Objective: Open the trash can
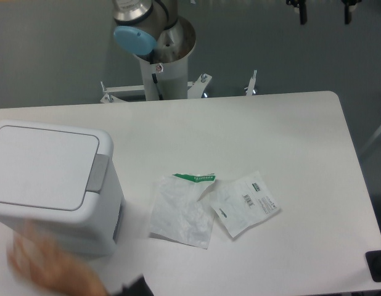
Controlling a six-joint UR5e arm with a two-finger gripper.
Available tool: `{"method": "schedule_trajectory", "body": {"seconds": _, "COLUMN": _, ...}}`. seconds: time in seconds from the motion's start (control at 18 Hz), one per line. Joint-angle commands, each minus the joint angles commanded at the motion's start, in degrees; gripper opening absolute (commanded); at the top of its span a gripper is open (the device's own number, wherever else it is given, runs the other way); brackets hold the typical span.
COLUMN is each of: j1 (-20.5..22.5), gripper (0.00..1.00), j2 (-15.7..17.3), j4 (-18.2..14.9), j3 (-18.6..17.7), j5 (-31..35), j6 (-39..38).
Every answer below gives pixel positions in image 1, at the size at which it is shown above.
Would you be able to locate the blurred person hand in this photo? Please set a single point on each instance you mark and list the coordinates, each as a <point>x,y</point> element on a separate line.
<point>38,259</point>

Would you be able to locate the black sleeve forearm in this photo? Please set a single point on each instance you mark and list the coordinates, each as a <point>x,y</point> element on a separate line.
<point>138,288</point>

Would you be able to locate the silver robot arm blue cap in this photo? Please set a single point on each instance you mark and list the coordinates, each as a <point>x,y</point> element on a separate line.
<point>153,30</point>

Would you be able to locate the white plastic trash can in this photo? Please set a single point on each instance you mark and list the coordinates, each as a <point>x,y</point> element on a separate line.
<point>64,180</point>

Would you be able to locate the torn plastic bag green strip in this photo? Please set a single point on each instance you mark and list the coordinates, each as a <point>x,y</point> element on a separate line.
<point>181,211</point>

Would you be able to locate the white labelled plastic packet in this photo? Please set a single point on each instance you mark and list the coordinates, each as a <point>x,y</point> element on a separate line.
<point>244,203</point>

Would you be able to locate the black device at table edge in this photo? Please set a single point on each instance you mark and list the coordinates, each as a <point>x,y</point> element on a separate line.
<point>374,263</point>

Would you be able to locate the black hanging gripper left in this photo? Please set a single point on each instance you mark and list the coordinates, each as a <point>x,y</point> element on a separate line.
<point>300,6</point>

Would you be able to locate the black hanging gripper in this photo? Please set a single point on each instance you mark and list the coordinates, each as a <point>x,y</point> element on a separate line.
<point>300,6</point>
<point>349,5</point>

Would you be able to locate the black hanging gripper right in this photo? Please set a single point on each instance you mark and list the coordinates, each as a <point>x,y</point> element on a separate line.
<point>349,5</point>

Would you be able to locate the white metal base frame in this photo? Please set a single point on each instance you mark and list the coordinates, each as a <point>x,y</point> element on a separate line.
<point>195,89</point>

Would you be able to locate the white frame at right edge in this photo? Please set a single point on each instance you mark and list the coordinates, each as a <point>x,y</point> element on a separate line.
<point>371,144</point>

